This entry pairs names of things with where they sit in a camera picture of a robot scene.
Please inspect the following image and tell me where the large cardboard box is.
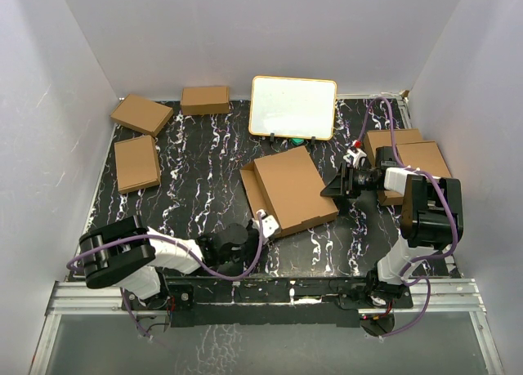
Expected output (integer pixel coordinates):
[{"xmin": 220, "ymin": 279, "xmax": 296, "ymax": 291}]
[
  {"xmin": 240, "ymin": 146, "xmax": 338, "ymax": 238},
  {"xmin": 363, "ymin": 129, "xmax": 423, "ymax": 206}
]

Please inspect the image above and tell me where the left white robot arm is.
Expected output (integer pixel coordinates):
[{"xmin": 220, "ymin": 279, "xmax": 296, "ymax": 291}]
[{"xmin": 66, "ymin": 210, "xmax": 279, "ymax": 301}]

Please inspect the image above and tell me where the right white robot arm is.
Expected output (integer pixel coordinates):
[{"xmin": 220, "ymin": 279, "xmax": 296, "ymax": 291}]
[{"xmin": 320, "ymin": 146, "xmax": 463, "ymax": 305}]

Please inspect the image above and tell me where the small folded cardboard box right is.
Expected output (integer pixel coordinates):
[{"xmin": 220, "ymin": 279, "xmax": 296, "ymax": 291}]
[{"xmin": 397, "ymin": 141, "xmax": 452, "ymax": 177}]

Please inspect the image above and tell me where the folded cardboard box back centre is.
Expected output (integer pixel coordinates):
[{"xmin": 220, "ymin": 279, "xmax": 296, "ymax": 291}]
[{"xmin": 181, "ymin": 86, "xmax": 230, "ymax": 116}]

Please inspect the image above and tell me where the folded cardboard box back left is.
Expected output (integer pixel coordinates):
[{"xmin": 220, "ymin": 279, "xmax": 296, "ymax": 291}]
[{"xmin": 110, "ymin": 94, "xmax": 173, "ymax": 137}]

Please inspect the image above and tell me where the black base bar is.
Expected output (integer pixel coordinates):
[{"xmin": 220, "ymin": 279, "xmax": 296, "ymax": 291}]
[{"xmin": 163, "ymin": 275, "xmax": 413, "ymax": 329}]

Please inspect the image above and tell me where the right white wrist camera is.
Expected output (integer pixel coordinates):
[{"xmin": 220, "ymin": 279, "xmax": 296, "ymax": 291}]
[{"xmin": 343, "ymin": 145, "xmax": 367, "ymax": 168}]

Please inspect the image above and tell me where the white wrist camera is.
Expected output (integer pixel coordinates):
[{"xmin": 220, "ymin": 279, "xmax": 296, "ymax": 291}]
[
  {"xmin": 343, "ymin": 145, "xmax": 367, "ymax": 168},
  {"xmin": 255, "ymin": 209, "xmax": 281, "ymax": 239}
]

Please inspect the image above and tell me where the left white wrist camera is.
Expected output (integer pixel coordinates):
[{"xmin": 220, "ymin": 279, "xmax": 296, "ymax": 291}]
[{"xmin": 255, "ymin": 209, "xmax": 281, "ymax": 239}]

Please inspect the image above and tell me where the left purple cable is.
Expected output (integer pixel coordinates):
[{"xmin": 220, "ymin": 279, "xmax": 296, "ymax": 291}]
[{"xmin": 66, "ymin": 211, "xmax": 266, "ymax": 280}]

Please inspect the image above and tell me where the purple cable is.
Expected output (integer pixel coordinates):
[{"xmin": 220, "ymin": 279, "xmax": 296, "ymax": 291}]
[
  {"xmin": 357, "ymin": 96, "xmax": 459, "ymax": 282},
  {"xmin": 66, "ymin": 211, "xmax": 266, "ymax": 280}
]

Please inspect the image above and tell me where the white board with yellow frame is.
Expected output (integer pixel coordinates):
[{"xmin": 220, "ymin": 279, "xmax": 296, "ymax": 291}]
[{"xmin": 248, "ymin": 75, "xmax": 337, "ymax": 141}]

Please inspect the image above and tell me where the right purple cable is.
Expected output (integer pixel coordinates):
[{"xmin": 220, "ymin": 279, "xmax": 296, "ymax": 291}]
[{"xmin": 357, "ymin": 96, "xmax": 459, "ymax": 282}]

